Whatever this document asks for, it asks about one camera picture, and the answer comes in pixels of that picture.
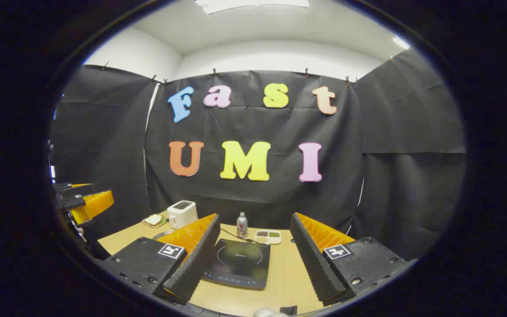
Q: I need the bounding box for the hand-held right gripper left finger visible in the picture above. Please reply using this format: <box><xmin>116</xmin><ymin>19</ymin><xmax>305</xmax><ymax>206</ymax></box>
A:
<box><xmin>101</xmin><ymin>214</ymin><xmax>221</xmax><ymax>306</ymax></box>

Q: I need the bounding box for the black induction cooktop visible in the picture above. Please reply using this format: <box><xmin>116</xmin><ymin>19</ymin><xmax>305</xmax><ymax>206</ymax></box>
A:
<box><xmin>202</xmin><ymin>239</ymin><xmax>271</xmax><ymax>290</ymax></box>

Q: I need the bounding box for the white divided bean dish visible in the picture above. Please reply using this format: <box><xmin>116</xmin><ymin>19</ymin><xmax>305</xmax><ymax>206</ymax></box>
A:
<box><xmin>255</xmin><ymin>229</ymin><xmax>282</xmax><ymax>245</ymax></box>

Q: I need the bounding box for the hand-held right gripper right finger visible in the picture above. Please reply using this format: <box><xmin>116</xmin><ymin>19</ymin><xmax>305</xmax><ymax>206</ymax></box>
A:
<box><xmin>289</xmin><ymin>212</ymin><xmax>412</xmax><ymax>307</ymax></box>

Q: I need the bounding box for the black power cable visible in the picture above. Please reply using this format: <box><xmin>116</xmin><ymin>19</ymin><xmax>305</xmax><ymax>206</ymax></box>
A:
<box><xmin>220</xmin><ymin>228</ymin><xmax>259</xmax><ymax>244</ymax></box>

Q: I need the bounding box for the white toaster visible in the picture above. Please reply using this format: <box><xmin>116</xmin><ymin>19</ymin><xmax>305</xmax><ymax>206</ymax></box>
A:
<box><xmin>167</xmin><ymin>200</ymin><xmax>198</xmax><ymax>230</ymax></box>

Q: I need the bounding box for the silver drink bottle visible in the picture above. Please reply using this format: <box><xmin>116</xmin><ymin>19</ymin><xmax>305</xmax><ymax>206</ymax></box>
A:
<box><xmin>236</xmin><ymin>212</ymin><xmax>248</xmax><ymax>239</ymax></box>

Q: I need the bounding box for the small green tray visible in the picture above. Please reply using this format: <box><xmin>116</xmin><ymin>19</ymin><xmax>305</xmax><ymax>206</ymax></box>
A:
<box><xmin>143</xmin><ymin>214</ymin><xmax>167</xmax><ymax>229</ymax></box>

